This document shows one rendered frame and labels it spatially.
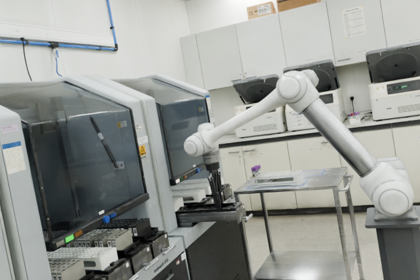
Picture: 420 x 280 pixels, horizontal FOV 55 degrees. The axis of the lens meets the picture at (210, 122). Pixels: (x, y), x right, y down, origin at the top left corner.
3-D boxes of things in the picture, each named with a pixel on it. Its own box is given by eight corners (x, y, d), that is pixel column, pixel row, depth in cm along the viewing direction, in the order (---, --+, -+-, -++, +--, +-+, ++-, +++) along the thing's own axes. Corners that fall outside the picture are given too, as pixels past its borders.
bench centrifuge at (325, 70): (287, 132, 427) (277, 68, 424) (298, 125, 484) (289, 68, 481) (342, 125, 405) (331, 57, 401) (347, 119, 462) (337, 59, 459)
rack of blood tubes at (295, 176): (250, 187, 241) (249, 177, 241) (256, 183, 250) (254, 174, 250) (300, 184, 228) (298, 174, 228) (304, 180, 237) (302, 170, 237)
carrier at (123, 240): (129, 242, 178) (127, 229, 177) (133, 242, 177) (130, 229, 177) (113, 253, 167) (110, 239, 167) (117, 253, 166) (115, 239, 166)
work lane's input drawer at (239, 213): (125, 229, 231) (123, 213, 231) (139, 220, 244) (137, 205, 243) (246, 224, 201) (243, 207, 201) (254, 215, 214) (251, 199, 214)
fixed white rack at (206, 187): (167, 199, 256) (165, 190, 256) (175, 195, 265) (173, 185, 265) (210, 197, 244) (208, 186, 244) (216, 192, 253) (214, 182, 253)
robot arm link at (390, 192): (420, 192, 175) (426, 207, 155) (389, 213, 181) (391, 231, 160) (299, 62, 188) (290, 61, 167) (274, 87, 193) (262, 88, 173)
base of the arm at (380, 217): (415, 205, 197) (413, 194, 197) (419, 220, 177) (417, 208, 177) (375, 207, 205) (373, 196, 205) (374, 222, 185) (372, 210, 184)
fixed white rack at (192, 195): (155, 207, 242) (153, 197, 242) (163, 202, 251) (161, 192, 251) (199, 204, 230) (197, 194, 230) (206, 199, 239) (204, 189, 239)
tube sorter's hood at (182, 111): (98, 192, 235) (77, 83, 232) (152, 169, 290) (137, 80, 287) (175, 185, 214) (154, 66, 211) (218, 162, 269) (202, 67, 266)
